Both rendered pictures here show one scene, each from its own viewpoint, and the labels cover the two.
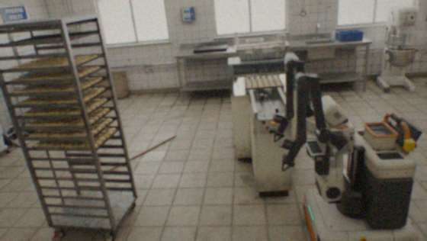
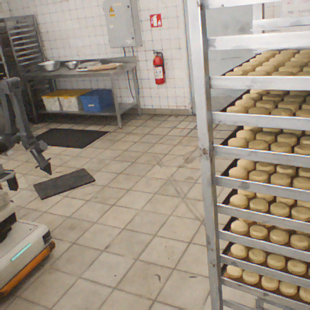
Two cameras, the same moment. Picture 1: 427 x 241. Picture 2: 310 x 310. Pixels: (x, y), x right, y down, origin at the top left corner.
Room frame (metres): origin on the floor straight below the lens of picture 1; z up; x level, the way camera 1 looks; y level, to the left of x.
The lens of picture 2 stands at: (3.44, 0.99, 1.69)
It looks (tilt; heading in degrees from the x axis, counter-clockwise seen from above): 23 degrees down; 202
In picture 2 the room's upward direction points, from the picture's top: 8 degrees counter-clockwise
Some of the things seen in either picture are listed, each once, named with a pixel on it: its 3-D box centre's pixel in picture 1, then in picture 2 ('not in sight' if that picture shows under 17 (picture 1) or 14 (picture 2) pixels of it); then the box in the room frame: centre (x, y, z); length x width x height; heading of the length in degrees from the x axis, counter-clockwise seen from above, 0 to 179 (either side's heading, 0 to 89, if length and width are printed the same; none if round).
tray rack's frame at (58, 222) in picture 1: (73, 131); not in sight; (2.48, 1.15, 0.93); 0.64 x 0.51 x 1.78; 77
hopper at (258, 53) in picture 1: (261, 51); not in sight; (3.43, -0.60, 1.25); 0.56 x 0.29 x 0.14; 85
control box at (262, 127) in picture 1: (273, 125); not in sight; (2.56, -0.52, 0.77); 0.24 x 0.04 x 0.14; 85
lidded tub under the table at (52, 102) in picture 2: not in sight; (58, 99); (-1.61, -2.81, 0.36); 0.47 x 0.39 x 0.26; 171
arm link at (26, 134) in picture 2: (300, 110); (20, 114); (1.81, -0.54, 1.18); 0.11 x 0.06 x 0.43; 175
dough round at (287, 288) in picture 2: not in sight; (288, 287); (2.60, 1.01, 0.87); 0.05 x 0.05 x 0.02
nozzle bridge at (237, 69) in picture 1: (262, 73); not in sight; (3.43, -0.60, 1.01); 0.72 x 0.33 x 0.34; 85
